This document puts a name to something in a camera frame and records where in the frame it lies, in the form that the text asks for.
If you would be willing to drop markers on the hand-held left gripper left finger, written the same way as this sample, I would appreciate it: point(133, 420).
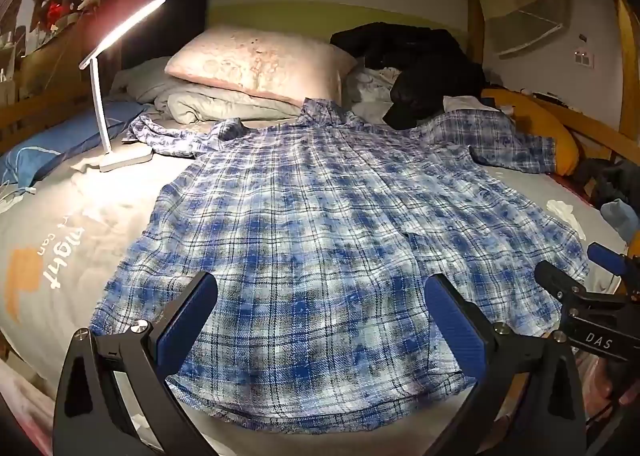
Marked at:
point(187, 321)

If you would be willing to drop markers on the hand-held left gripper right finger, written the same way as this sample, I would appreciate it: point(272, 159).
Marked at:
point(452, 318)

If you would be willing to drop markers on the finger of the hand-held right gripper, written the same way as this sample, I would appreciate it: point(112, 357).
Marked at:
point(557, 286)
point(607, 258)

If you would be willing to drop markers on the blue plaid shirt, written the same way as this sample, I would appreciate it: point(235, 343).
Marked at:
point(325, 216)

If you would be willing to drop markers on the dark clothes pile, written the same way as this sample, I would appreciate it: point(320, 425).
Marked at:
point(605, 180)

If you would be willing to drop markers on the light blue cloth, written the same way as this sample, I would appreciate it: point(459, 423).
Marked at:
point(620, 218)

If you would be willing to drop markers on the white crumpled cloth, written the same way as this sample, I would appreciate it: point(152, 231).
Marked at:
point(84, 163)
point(562, 213)

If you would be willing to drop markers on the grey printed bed sheet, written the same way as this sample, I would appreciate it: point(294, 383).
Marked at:
point(80, 221)

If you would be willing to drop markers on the yellow long pillow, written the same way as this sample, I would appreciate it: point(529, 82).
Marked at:
point(537, 118)

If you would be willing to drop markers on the grey folded quilt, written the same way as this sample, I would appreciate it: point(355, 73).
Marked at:
point(200, 103)

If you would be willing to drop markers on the blue pillow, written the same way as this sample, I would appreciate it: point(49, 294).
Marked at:
point(65, 135)

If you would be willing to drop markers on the white desk lamp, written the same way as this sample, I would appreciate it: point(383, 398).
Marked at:
point(99, 100)

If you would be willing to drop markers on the light grey crumpled cloth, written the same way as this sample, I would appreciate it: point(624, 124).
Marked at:
point(367, 90)

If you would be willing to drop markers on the black jacket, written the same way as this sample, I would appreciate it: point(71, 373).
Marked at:
point(425, 60)

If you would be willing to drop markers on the pink pillow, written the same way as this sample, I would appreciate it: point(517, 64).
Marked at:
point(255, 60)

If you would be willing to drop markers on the dark hanging garment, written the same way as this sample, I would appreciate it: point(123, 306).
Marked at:
point(182, 10)

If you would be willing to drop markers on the red flower decoration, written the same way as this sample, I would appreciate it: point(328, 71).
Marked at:
point(57, 10)

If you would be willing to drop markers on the white wall socket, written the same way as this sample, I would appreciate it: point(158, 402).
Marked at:
point(585, 59)

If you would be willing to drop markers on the white wall shelf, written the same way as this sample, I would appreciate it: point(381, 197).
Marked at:
point(532, 18)

